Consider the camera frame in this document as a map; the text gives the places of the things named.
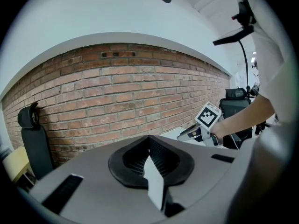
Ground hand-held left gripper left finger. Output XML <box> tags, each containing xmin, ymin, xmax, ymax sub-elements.
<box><xmin>29</xmin><ymin>135</ymin><xmax>169</xmax><ymax>224</ymax></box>

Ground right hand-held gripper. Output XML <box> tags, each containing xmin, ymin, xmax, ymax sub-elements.
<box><xmin>177</xmin><ymin>101</ymin><xmax>224</xmax><ymax>147</ymax></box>

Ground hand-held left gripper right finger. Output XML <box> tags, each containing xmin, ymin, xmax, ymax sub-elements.
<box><xmin>149</xmin><ymin>135</ymin><xmax>237</xmax><ymax>219</ymax></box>

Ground person's right forearm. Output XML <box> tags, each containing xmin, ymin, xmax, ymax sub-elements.
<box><xmin>210</xmin><ymin>94</ymin><xmax>277</xmax><ymax>145</ymax></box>

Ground black mesh office chair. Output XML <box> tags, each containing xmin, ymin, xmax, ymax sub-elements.
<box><xmin>219</xmin><ymin>87</ymin><xmax>254</xmax><ymax>149</ymax></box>

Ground black office chair with clothes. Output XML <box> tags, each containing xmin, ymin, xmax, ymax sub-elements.
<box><xmin>17</xmin><ymin>102</ymin><xmax>56</xmax><ymax>181</ymax></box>

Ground yellow wooden side table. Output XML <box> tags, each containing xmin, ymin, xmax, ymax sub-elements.
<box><xmin>2</xmin><ymin>146</ymin><xmax>36</xmax><ymax>187</ymax></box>

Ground black monitor screen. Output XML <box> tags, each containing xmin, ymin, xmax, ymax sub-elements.
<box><xmin>212</xmin><ymin>25</ymin><xmax>255</xmax><ymax>46</ymax></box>

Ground person in white shirt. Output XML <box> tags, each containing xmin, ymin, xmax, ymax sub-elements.
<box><xmin>233</xmin><ymin>0</ymin><xmax>299</xmax><ymax>224</ymax></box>

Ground black cable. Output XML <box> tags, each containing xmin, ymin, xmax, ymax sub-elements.
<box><xmin>238</xmin><ymin>40</ymin><xmax>252</xmax><ymax>96</ymax></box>

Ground black monitor mount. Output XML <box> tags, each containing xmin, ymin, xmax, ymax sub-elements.
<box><xmin>231</xmin><ymin>0</ymin><xmax>257</xmax><ymax>32</ymax></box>

